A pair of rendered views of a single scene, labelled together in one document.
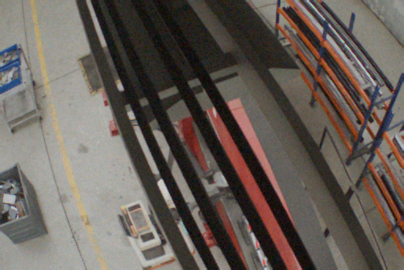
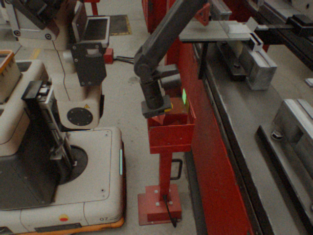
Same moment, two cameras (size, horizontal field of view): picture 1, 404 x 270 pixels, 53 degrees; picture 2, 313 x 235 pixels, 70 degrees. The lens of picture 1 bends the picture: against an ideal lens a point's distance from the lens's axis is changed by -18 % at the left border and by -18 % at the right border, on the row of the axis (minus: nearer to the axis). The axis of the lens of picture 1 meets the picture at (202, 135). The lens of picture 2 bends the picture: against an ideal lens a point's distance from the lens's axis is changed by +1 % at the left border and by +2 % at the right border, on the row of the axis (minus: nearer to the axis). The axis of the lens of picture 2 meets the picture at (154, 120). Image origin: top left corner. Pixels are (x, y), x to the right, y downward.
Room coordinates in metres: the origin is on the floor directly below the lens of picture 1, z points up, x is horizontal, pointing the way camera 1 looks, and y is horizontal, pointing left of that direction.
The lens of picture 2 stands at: (1.29, -0.12, 1.34)
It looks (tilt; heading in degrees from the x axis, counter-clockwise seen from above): 43 degrees down; 14
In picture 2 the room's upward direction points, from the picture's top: straight up
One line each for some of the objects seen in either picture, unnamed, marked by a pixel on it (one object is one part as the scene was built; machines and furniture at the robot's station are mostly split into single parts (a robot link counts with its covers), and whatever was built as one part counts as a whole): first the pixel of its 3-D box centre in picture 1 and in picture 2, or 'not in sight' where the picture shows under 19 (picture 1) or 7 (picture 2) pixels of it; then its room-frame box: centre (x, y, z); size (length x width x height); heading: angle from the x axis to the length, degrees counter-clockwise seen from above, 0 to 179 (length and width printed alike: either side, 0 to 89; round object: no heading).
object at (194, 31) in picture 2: (216, 181); (210, 30); (2.23, -0.12, 1.00); 0.26 x 0.18 x 0.01; 106
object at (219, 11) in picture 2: not in sight; (213, 7); (2.80, -0.11, 0.92); 0.50 x 0.06 x 0.10; 16
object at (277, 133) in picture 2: not in sight; (277, 134); (1.77, -0.34, 0.91); 0.03 x 0.03 x 0.02
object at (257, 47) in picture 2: not in sight; (249, 35); (2.23, -0.27, 0.99); 0.20 x 0.03 x 0.03; 16
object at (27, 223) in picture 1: (16, 206); not in sight; (2.24, 2.52, 0.36); 0.80 x 0.60 x 0.72; 21
